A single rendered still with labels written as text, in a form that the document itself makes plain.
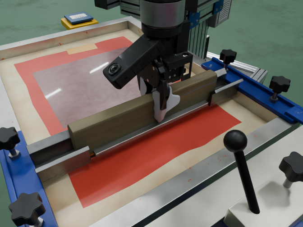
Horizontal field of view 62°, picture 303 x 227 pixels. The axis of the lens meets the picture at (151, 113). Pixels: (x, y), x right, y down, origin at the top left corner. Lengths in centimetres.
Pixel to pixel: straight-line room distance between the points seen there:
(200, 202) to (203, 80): 30
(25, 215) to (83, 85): 47
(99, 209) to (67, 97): 35
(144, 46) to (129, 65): 4
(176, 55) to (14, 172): 36
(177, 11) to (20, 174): 39
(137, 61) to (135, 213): 25
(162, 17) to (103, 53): 53
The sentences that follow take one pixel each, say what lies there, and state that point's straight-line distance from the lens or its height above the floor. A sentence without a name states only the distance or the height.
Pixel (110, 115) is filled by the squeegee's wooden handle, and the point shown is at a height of 106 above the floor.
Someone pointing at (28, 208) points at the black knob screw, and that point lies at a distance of 40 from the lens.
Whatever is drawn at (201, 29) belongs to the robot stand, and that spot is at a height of 78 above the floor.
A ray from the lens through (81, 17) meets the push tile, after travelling 123.
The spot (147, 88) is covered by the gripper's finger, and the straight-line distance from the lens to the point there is 53.
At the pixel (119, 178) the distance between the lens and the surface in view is 52.
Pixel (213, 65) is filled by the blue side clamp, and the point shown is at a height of 100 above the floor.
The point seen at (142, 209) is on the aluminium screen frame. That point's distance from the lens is 44.
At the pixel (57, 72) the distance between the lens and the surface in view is 86.
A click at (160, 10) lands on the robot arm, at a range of 42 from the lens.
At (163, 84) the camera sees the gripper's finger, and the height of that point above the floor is 111.
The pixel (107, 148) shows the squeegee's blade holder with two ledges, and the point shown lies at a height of 99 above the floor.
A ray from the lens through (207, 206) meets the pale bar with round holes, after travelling 39.
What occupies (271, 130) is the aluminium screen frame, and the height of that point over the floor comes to 99.
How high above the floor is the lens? 138
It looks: 41 degrees down
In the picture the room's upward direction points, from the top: straight up
